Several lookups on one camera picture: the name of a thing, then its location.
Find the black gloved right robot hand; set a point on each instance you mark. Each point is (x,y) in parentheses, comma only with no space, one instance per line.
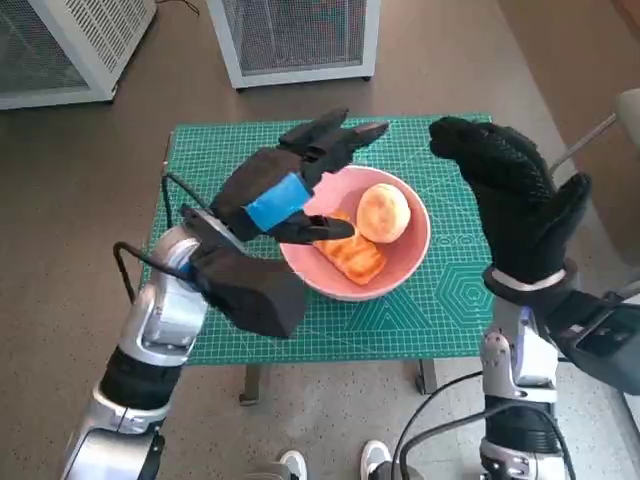
(525,215)

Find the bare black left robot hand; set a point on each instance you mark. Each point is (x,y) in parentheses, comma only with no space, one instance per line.
(270,185)

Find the braided oblong toy bread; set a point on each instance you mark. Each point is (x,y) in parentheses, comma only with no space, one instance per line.
(357,257)

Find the round toy bread bun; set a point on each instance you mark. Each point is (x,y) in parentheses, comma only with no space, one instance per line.
(382,212)

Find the pink bowl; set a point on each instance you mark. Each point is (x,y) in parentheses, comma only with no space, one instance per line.
(400,270)

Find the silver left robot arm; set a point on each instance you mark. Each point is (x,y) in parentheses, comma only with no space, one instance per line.
(165,310)

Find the green cutting mat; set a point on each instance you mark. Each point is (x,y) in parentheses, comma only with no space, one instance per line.
(210,150)

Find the grey chair with white legs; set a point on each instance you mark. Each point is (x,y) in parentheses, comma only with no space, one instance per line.
(629,115)

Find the small white mesh cabinet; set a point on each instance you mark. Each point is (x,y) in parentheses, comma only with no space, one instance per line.
(300,40)

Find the black metal table leg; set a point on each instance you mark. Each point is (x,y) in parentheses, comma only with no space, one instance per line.
(252,385)
(428,377)

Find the large white mesh cabinet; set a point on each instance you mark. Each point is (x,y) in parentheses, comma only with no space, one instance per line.
(75,45)

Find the white shoe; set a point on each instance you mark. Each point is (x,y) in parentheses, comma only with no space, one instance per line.
(375,460)
(293,465)

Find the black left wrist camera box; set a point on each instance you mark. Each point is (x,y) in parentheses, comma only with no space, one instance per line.
(255,295)

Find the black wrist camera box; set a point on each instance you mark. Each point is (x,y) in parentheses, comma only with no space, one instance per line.
(600,340)
(255,295)

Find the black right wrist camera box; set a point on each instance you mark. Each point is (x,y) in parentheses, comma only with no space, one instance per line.
(600,340)

